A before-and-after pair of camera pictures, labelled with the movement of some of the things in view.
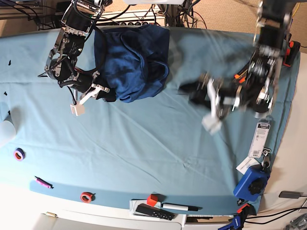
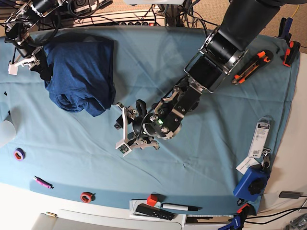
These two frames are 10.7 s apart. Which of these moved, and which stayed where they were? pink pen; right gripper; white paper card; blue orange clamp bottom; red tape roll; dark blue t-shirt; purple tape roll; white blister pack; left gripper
Moved: dark blue t-shirt; left gripper; right gripper
Stayed: white paper card; blue orange clamp bottom; white blister pack; red tape roll; pink pen; purple tape roll
